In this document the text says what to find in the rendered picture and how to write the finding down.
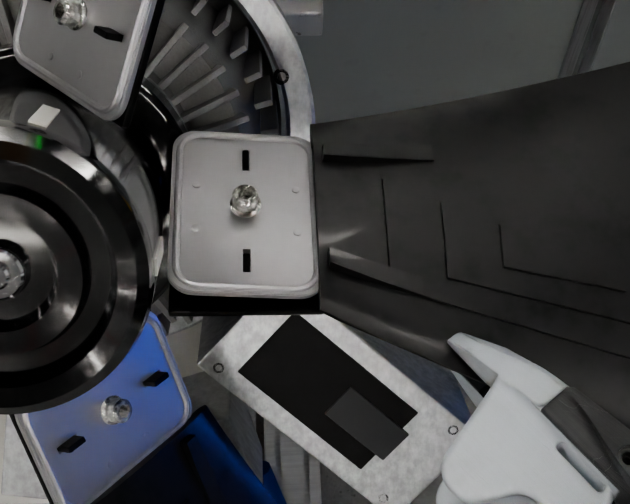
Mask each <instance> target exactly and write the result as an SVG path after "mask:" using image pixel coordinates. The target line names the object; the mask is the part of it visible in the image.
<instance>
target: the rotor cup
mask: <svg viewBox="0 0 630 504"><path fill-rule="evenodd" d="M43 104H44V105H47V106H50V107H53V108H57V109H60V112H59V113H58V115H57V116H56V117H55V118H54V119H53V120H52V122H51V123H50V124H49V125H48V126H47V128H46V127H43V126H40V125H37V124H33V123H30V122H28V120H29V119H30V118H31V117H32V116H33V114H34V113H35V112H36V111H37V110H38V109H39V108H40V107H41V106H42V105H43ZM186 132H187V130H186V128H185V126H184V124H183V122H182V120H181V119H180V117H179V115H178V114H177V112H176V111H175V109H174V108H173V107H172V105H171V104H170V103H169V101H168V100H167V99H166V98H165V96H164V95H163V94H162V93H161V92H160V91H159V90H158V89H157V88H156V87H155V86H154V85H153V84H152V83H151V82H150V81H149V80H148V79H146V78H145V77H143V81H142V84H141V88H140V91H139V95H138V98H137V102H136V105H135V109H134V112H133V116H132V120H131V123H130V127H129V128H122V127H120V126H119V125H117V124H116V123H114V122H113V121H110V120H104V119H102V118H100V117H99V116H97V115H96V114H94V113H93V112H91V111H90V110H88V109H87V108H85V107H84V106H82V105H81V104H79V103H78V102H76V101H75V100H73V99H72V98H70V97H69V96H67V95H66V94H64V93H63V92H61V91H60V90H58V89H57V88H55V87H54V86H52V85H51V84H49V83H48V82H46V81H45V80H43V79H42V78H40V77H39V76H37V75H36V74H34V73H32V72H31V71H29V70H28V69H26V68H25V67H23V66H22V65H21V64H20V63H19V62H18V61H17V59H16V57H15V55H14V50H13V43H10V44H6V45H2V46H0V248H1V249H4V250H7V251H9V252H11V253H13V254H14V255H15V256H16V257H17V258H18V259H19V260H20V262H21V264H22V265H23V268H24V274H25V277H24V282H23V285H22V287H21V289H20V290H19V291H18V292H17V293H16V294H15V295H14V296H12V297H10V298H8V299H4V300H0V415H11V414H24V413H31V412H37V411H41V410H46V409H49V408H53V407H56V406H58V405H61V404H64V403H66V402H69V401H71V400H73V399H75V398H77V397H79V396H81V395H82V394H84V393H86V392H88V391H89V390H90V389H92V388H93V387H95V386H96V385H98V384H99V383H100V382H101V381H103V380H104V379H105V378H106V377H107V376H108V375H110V374H111V373H112V372H113V371H114V370H115V369H116V368H117V367H118V366H119V365H120V364H121V363H122V362H123V360H124V359H125V358H126V357H127V355H128V354H129V353H130V351H131V350H132V349H133V347H134V345H135V344H136V342H137V341H138V339H139V337H140V335H141V333H142V331H143V329H144V326H145V324H146V321H147V319H148V316H149V312H150V309H151V305H152V304H153V303H154V302H155V301H156V300H157V299H159V298H160V296H161V295H162V294H163V293H164V292H165V291H166V290H167V289H168V288H169V280H168V277H167V262H168V240H169V218H170V196H171V174H172V152H173V144H174V142H175V140H176V139H177V138H178V137H179V136H180V135H181V134H184V133H186ZM161 236H163V249H164V252H163V256H162V260H161V264H160V268H159V272H158V276H155V256H156V252H157V248H158V244H159V241H160V237H161Z"/></svg>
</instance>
